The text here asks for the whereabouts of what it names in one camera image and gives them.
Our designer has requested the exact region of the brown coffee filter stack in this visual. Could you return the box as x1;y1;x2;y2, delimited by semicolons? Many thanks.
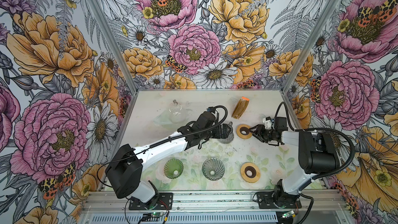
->
232;96;250;119

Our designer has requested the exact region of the grey glass dripper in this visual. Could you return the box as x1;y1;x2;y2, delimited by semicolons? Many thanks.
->
202;158;225;181

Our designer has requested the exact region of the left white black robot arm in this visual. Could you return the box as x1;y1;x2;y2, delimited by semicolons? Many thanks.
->
105;105;232;208

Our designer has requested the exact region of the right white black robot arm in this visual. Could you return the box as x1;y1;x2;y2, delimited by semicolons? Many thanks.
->
240;117;341;208

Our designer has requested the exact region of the green glass dripper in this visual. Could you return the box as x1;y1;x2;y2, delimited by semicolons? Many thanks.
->
163;159;184;179

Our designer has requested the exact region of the clear glass flask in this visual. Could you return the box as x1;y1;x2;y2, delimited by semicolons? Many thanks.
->
154;100;187;125

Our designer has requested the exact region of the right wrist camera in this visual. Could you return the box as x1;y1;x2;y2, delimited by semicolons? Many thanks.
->
263;117;274;130

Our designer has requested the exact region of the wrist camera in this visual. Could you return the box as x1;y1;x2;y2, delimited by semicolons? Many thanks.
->
263;117;274;130
207;107;218;115

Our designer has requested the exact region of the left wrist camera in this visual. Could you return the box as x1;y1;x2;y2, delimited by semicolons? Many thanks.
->
207;107;218;115

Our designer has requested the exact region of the right black corrugated cable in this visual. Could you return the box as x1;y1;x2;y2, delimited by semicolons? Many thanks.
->
273;102;356;181

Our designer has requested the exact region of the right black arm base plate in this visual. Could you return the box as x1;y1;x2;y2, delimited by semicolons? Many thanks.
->
252;191;302;209

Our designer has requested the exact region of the aluminium rail frame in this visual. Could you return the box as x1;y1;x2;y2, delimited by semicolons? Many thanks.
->
82;189;346;213

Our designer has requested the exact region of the white vented cable duct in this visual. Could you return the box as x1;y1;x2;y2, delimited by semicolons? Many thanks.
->
85;212;278;224

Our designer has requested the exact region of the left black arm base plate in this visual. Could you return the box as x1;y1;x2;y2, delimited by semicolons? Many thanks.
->
128;192;174;211

